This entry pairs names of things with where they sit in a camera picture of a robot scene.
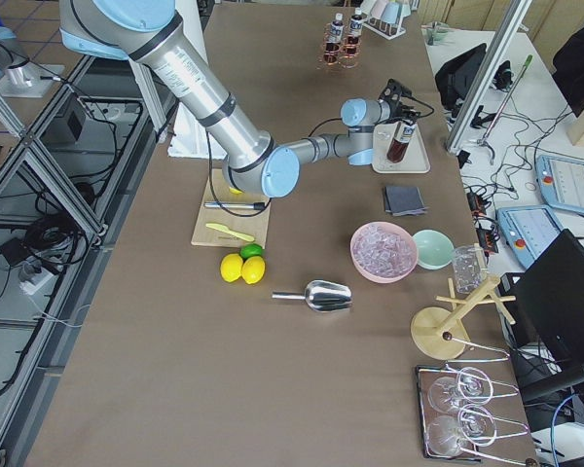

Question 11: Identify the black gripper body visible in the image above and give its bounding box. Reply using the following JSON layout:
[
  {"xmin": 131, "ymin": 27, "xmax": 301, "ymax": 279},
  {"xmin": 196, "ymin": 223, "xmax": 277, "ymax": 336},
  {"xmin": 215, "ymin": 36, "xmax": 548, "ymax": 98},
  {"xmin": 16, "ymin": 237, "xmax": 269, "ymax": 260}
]
[{"xmin": 380, "ymin": 78, "xmax": 421, "ymax": 124}]

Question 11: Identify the tea bottle dark liquid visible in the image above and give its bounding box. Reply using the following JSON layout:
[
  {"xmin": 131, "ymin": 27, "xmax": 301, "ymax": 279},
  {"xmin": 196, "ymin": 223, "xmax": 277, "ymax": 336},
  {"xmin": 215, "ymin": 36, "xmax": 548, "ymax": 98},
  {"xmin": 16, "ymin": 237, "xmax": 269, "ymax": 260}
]
[{"xmin": 386, "ymin": 121, "xmax": 417, "ymax": 163}]

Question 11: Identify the copper wire bottle basket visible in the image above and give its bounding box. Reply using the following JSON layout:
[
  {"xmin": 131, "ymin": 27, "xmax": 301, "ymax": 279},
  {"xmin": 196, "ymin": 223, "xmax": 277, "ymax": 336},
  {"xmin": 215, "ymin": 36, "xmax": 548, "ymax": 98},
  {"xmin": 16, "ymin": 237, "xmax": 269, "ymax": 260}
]
[{"xmin": 318, "ymin": 21, "xmax": 361, "ymax": 70}]

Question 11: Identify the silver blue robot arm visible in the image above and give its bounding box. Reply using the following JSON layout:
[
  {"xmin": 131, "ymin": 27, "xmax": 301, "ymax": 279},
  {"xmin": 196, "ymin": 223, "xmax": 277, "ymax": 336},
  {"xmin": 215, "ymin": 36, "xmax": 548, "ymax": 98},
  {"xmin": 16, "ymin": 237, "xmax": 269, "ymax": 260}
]
[{"xmin": 59, "ymin": 0, "xmax": 420, "ymax": 198}]

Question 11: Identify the tea bottle white cap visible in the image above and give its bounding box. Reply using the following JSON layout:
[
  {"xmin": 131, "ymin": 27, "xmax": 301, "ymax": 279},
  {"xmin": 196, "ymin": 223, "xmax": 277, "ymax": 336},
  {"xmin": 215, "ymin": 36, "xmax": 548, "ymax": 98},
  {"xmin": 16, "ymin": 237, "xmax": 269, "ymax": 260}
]
[
  {"xmin": 322, "ymin": 13, "xmax": 344, "ymax": 65},
  {"xmin": 340, "ymin": 8, "xmax": 364, "ymax": 69}
]

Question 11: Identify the clear wine glass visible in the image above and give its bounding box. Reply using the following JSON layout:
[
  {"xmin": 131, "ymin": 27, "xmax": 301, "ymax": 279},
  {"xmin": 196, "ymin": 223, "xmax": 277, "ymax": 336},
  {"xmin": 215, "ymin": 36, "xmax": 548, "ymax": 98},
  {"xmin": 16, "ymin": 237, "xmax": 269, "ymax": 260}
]
[{"xmin": 373, "ymin": 124, "xmax": 395, "ymax": 162}]

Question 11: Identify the black open case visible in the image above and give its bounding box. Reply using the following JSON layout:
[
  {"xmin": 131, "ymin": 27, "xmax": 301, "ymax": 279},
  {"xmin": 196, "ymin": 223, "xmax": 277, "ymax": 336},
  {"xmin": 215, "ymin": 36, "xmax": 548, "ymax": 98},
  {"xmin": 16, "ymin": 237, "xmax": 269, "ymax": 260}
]
[{"xmin": 435, "ymin": 43, "xmax": 487, "ymax": 110}]

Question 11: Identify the cream serving tray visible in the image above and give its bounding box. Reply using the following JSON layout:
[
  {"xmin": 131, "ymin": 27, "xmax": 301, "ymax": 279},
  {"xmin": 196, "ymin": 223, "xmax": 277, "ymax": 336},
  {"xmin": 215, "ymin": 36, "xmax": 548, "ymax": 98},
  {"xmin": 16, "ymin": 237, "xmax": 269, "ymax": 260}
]
[{"xmin": 371, "ymin": 129, "xmax": 430, "ymax": 174}]

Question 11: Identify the white cup rack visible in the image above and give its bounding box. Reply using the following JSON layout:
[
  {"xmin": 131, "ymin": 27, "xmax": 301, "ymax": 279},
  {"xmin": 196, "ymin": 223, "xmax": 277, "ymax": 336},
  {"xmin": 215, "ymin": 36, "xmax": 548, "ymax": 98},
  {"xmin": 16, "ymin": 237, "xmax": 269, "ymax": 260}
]
[{"xmin": 360, "ymin": 0, "xmax": 412, "ymax": 40}]

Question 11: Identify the grey folded cloth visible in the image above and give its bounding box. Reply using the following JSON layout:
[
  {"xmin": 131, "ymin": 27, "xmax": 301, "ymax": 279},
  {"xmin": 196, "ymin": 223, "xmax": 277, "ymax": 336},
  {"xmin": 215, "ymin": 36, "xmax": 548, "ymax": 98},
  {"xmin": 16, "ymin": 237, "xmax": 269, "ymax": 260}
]
[{"xmin": 383, "ymin": 185, "xmax": 427, "ymax": 217}]

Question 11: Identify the pink bowl with ice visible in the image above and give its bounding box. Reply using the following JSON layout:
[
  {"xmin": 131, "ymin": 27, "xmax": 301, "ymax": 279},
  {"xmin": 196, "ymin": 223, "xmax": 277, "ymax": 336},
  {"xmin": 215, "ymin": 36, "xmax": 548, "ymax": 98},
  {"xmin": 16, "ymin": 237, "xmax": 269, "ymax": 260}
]
[{"xmin": 349, "ymin": 222, "xmax": 419, "ymax": 284}]

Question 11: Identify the green ceramic bowl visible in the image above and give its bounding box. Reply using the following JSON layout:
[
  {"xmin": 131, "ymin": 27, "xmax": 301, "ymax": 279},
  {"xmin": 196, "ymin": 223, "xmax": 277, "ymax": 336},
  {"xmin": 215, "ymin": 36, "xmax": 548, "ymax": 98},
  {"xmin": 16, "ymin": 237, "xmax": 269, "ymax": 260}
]
[{"xmin": 413, "ymin": 230, "xmax": 455, "ymax": 270}]

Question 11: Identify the steel muddler black tip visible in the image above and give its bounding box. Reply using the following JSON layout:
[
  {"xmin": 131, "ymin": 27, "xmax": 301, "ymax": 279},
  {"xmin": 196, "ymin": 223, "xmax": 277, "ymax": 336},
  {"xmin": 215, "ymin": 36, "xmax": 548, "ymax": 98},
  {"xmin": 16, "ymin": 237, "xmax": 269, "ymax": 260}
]
[{"xmin": 203, "ymin": 200, "xmax": 267, "ymax": 211}]

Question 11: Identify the clear glass tumbler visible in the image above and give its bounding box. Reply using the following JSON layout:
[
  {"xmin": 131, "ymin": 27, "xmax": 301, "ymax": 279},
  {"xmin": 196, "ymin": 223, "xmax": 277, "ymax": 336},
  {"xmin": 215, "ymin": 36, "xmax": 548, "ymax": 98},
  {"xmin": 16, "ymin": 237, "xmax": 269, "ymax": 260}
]
[{"xmin": 452, "ymin": 244, "xmax": 485, "ymax": 294}]

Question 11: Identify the wooden cutting board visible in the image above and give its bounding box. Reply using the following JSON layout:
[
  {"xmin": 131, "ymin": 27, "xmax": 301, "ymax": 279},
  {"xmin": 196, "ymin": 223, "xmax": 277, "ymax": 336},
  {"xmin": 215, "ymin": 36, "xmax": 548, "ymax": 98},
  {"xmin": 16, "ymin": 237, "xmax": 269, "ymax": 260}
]
[{"xmin": 190, "ymin": 167, "xmax": 273, "ymax": 248}]

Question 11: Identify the blue teach pendant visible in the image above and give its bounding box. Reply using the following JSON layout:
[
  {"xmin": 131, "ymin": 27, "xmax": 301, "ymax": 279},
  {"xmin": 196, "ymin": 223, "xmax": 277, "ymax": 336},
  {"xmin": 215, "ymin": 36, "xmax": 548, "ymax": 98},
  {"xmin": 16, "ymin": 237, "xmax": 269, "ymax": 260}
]
[
  {"xmin": 535, "ymin": 155, "xmax": 584, "ymax": 214},
  {"xmin": 496, "ymin": 205, "xmax": 563, "ymax": 269}
]

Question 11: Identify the metal ice scoop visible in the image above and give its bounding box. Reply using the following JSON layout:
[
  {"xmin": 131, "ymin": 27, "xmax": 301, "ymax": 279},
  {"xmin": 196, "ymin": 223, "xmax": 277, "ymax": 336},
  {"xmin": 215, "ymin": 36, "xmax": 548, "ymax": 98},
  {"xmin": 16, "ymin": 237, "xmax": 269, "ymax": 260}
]
[{"xmin": 272, "ymin": 279, "xmax": 352, "ymax": 313}]

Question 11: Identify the green lime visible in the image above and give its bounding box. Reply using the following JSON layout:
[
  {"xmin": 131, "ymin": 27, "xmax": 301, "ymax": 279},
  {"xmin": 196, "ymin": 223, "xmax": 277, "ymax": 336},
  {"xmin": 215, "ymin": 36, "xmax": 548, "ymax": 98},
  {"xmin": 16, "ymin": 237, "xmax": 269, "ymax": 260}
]
[{"xmin": 239, "ymin": 243, "xmax": 264, "ymax": 260}]

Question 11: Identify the yellow plastic knife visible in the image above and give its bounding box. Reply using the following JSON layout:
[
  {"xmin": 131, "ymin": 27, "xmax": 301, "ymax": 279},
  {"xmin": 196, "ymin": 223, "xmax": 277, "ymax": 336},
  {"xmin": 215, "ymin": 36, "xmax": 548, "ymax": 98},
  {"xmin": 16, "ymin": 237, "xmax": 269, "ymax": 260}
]
[{"xmin": 205, "ymin": 222, "xmax": 255, "ymax": 242}]

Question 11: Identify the yellow lemon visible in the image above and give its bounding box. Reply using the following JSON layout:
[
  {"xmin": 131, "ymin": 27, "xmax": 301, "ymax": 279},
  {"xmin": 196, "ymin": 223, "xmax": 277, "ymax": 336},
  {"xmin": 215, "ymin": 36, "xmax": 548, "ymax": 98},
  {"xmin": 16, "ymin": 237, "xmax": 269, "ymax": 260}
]
[
  {"xmin": 241, "ymin": 256, "xmax": 266, "ymax": 285},
  {"xmin": 219, "ymin": 253, "xmax": 244, "ymax": 282}
]

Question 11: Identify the wooden glass stand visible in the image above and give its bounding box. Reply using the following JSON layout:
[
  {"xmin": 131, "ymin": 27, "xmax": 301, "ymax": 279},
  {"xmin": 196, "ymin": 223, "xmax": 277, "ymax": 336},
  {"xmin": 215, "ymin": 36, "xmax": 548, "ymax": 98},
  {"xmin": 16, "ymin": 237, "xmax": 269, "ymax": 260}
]
[{"xmin": 410, "ymin": 242, "xmax": 517, "ymax": 360}]

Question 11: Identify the upside down wine glass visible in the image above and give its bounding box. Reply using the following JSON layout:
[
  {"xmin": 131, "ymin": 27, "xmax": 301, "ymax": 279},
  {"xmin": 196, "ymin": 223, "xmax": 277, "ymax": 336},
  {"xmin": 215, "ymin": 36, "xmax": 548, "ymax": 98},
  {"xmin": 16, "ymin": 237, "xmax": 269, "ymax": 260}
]
[
  {"xmin": 425, "ymin": 405, "xmax": 497, "ymax": 458},
  {"xmin": 427, "ymin": 367, "xmax": 493, "ymax": 413}
]

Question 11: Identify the black wine glass tray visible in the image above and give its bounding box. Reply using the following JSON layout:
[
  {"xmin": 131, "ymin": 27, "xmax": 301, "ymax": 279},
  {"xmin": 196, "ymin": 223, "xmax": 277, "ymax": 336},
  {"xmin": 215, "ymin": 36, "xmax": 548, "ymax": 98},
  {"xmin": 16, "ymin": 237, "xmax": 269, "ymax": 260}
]
[{"xmin": 415, "ymin": 366, "xmax": 482, "ymax": 465}]

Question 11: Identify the aluminium frame post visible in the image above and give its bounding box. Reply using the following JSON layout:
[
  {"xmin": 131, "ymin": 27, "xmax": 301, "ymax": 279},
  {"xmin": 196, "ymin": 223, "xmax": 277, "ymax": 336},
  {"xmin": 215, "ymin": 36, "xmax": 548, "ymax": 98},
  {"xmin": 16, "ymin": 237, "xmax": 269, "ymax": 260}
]
[{"xmin": 445, "ymin": 0, "xmax": 531, "ymax": 155}]

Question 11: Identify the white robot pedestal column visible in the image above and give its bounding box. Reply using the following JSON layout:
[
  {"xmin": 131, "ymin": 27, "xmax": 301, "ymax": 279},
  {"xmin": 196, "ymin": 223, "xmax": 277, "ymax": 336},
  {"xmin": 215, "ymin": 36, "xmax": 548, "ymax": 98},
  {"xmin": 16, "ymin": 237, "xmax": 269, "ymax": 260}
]
[{"xmin": 128, "ymin": 1, "xmax": 224, "ymax": 159}]

